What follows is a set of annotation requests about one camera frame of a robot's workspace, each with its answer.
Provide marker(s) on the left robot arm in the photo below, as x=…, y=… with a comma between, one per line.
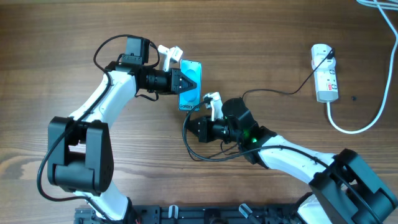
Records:
x=80, y=157

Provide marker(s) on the white charger plug adapter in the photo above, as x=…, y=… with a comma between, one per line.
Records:
x=323, y=57

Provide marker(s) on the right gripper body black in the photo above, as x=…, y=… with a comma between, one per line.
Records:
x=209, y=130

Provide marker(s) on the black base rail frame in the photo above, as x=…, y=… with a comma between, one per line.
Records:
x=275, y=213

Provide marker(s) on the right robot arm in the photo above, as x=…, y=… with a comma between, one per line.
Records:
x=344, y=189

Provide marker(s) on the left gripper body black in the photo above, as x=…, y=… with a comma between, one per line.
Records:
x=175, y=74

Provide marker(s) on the white power strip socket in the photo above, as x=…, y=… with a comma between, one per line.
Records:
x=326, y=88

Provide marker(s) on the blue Galaxy smartphone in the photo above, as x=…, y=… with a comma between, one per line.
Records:
x=189, y=99

